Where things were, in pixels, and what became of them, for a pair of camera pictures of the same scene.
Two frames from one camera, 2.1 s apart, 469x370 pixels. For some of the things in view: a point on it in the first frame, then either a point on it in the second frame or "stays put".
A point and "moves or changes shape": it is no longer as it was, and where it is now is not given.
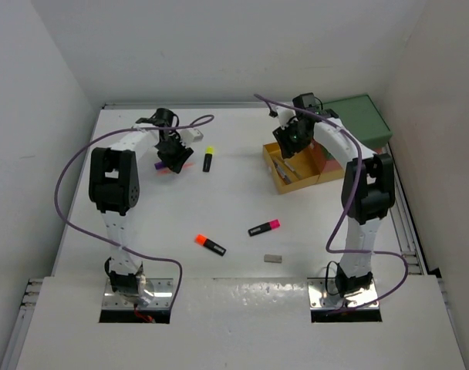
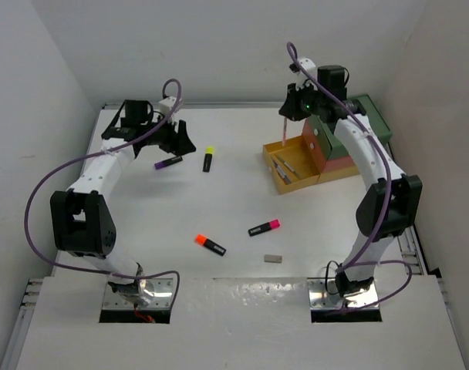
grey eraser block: x=271 y=258 stays put
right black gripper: x=288 y=148 to x=289 y=108
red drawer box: x=327 y=164 stays put
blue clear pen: x=280 y=169 stays put
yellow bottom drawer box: x=295 y=171 stays put
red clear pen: x=169 y=170 moves or changes shape
